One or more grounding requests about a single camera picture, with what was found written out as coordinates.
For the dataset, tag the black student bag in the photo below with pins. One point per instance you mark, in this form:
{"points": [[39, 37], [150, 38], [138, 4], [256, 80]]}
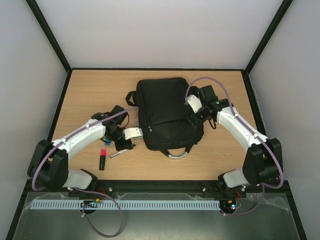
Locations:
{"points": [[162, 116]]}

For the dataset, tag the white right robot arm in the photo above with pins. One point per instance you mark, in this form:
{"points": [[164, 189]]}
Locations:
{"points": [[263, 156]]}

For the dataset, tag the light blue cable duct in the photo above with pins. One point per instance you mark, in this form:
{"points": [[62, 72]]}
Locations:
{"points": [[128, 205]]}

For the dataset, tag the black aluminium frame rail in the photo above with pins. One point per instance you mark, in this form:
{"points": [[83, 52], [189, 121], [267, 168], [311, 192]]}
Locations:
{"points": [[200, 188]]}

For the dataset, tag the blue-capped white pen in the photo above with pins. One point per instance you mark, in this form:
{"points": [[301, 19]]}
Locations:
{"points": [[117, 153]]}

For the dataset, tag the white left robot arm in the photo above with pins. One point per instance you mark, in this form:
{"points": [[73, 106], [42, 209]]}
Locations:
{"points": [[49, 166]]}

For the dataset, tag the blue highlighter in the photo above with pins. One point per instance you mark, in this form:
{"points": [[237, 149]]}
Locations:
{"points": [[107, 141]]}

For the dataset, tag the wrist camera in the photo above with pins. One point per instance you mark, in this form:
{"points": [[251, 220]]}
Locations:
{"points": [[132, 133], [194, 102]]}

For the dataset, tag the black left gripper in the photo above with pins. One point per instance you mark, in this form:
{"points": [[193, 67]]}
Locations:
{"points": [[119, 147]]}

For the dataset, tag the metal front tray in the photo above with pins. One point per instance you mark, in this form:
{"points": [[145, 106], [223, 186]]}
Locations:
{"points": [[257, 217]]}

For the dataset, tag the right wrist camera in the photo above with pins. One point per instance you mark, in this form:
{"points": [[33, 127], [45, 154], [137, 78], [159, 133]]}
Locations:
{"points": [[194, 102]]}

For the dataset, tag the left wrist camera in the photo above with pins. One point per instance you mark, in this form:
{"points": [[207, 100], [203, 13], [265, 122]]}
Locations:
{"points": [[132, 133]]}

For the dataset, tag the pink highlighter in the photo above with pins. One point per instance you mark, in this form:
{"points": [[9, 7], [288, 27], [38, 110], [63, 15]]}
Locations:
{"points": [[102, 159]]}

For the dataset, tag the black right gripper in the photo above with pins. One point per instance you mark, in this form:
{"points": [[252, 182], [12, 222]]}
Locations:
{"points": [[194, 119]]}

